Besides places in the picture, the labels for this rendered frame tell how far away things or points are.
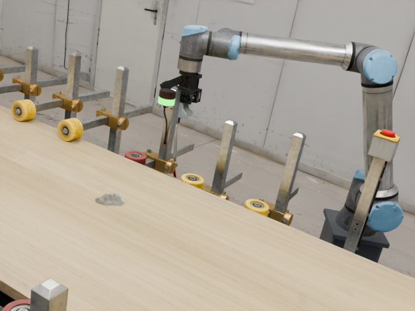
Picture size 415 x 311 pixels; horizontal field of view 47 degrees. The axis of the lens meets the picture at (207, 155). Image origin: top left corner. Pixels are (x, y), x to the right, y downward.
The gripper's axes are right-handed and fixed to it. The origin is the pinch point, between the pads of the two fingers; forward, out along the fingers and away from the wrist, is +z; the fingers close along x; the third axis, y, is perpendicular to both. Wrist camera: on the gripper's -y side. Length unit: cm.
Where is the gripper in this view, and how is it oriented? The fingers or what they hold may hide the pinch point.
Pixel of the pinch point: (176, 119)
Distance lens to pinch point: 191.4
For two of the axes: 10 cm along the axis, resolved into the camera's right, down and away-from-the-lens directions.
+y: 8.6, 3.1, -4.1
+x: 4.9, -2.4, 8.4
